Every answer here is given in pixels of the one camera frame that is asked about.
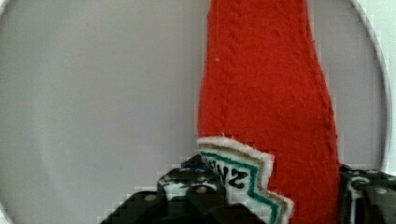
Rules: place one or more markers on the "red felt ketchup bottle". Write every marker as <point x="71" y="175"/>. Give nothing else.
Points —
<point x="265" y="118"/>

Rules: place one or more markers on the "grey round plate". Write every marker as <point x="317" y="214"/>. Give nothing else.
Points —
<point x="100" y="98"/>

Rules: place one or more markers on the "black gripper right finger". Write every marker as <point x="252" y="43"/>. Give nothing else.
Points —
<point x="367" y="196"/>

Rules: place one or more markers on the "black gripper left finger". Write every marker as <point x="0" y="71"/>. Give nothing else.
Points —
<point x="190" y="194"/>

